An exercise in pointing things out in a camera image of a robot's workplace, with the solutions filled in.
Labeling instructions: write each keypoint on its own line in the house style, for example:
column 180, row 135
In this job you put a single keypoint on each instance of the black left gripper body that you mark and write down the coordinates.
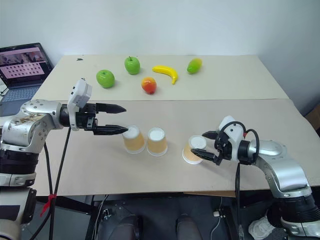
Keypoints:
column 86, row 117

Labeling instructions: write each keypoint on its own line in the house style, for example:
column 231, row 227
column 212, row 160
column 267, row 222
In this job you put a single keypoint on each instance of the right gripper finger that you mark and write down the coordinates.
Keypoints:
column 202, row 153
column 210, row 135

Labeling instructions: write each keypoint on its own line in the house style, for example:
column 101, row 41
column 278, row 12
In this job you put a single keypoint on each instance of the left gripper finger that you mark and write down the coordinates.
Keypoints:
column 111, row 130
column 111, row 108

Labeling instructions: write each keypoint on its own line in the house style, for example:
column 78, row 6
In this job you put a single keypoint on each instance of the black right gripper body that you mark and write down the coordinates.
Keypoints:
column 222, row 150

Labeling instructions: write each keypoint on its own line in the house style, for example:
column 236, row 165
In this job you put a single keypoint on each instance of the orange paper cup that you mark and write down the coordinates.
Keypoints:
column 156, row 142
column 193, row 146
column 133, row 141

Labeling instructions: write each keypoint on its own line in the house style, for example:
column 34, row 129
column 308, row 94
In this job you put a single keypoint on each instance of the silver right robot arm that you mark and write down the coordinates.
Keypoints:
column 282, row 170

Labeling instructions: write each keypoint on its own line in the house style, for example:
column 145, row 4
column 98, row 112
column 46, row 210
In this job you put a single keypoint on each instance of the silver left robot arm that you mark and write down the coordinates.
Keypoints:
column 22, row 130

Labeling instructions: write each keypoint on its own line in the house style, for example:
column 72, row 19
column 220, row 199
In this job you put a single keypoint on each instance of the green toy apple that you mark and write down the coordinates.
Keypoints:
column 132, row 65
column 105, row 79

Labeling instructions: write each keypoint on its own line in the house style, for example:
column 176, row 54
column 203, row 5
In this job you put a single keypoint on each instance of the red orange toy peach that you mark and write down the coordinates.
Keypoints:
column 149, row 85

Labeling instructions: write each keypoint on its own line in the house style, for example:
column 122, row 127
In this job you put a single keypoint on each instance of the yellow toy banana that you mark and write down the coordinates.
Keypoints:
column 167, row 71

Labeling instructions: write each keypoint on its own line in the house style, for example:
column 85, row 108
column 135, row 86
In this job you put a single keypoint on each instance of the green yellow toy mango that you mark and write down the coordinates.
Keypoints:
column 194, row 66

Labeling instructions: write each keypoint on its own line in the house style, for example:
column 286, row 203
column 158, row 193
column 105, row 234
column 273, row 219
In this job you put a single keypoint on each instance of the dark rounded shape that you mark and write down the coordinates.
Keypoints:
column 126, row 228
column 188, row 228

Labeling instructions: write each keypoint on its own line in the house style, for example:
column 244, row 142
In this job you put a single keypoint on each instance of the open grey laptop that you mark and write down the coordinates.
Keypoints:
column 22, row 67

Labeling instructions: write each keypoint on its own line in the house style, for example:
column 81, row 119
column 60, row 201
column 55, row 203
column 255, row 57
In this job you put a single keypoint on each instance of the white crumpled object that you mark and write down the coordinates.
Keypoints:
column 261, row 228

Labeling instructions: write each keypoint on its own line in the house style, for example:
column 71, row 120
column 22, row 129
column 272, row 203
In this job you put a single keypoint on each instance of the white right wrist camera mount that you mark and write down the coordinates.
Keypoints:
column 235, row 132

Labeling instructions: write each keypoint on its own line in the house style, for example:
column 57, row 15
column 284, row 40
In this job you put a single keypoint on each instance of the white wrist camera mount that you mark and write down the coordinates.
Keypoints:
column 235, row 132
column 80, row 95

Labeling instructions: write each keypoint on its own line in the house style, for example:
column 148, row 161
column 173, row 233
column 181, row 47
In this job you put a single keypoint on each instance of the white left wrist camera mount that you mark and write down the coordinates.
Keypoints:
column 80, row 95

